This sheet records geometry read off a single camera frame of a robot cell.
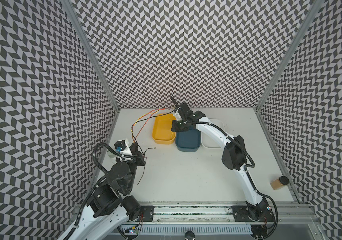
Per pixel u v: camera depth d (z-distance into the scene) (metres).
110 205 0.45
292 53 0.82
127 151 0.54
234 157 0.58
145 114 0.58
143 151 0.75
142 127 0.60
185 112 0.74
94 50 0.89
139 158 0.56
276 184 0.79
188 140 0.96
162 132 1.02
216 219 0.72
